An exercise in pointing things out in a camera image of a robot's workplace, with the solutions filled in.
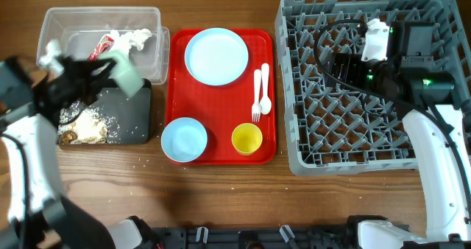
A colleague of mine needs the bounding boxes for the red snack wrapper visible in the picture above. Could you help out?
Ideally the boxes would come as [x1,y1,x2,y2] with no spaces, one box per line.
[88,35,114,60]

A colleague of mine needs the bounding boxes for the white plastic fork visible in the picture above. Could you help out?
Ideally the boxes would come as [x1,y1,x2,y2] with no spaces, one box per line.
[251,69,261,122]

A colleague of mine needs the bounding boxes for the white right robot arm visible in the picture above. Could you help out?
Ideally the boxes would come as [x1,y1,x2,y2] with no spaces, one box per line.
[325,19,470,248]

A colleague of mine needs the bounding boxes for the grey dishwasher rack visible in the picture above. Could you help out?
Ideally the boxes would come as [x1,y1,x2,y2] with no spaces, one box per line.
[275,0,470,176]

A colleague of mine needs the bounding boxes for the light blue bowl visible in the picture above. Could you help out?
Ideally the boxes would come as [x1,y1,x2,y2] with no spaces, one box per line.
[161,117,208,163]

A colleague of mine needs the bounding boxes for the clear plastic waste bin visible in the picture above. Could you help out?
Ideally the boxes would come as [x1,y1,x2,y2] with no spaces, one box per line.
[37,7,170,85]

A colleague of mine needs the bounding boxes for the black food waste tray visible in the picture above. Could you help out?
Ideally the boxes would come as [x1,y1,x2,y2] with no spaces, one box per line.
[92,80,152,144]

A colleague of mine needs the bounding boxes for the white tissue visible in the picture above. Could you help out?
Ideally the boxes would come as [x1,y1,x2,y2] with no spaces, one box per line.
[110,29,152,55]

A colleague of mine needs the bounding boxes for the yellow plastic cup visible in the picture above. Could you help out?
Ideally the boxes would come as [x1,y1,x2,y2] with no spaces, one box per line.
[231,123,263,155]

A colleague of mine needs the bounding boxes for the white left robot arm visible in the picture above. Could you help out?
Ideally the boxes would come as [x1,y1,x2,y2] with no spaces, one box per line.
[1,52,158,248]

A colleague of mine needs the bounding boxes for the light blue plate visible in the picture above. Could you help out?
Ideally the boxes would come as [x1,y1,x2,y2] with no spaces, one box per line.
[184,28,249,86]

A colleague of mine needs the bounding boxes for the red plastic tray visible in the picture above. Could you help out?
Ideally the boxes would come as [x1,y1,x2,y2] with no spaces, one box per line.
[166,29,277,166]

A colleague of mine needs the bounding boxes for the food scraps and rice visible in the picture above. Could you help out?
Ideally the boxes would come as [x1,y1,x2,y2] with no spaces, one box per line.
[57,102,121,144]

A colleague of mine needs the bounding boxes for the white plastic spoon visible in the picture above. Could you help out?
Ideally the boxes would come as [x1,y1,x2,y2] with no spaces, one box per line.
[260,63,272,115]

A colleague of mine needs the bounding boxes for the green bowl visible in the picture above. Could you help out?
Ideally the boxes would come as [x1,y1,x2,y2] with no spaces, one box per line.
[98,50,144,98]

